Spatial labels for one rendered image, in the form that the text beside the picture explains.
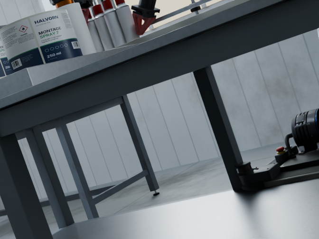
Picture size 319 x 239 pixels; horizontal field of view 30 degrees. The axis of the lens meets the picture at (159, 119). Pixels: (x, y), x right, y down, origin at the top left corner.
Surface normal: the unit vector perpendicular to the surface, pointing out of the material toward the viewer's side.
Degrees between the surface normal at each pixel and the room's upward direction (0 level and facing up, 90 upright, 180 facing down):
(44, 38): 90
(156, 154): 90
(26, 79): 90
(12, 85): 90
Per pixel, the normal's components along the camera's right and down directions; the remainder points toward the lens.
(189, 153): -0.53, 0.24
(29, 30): -0.03, 0.07
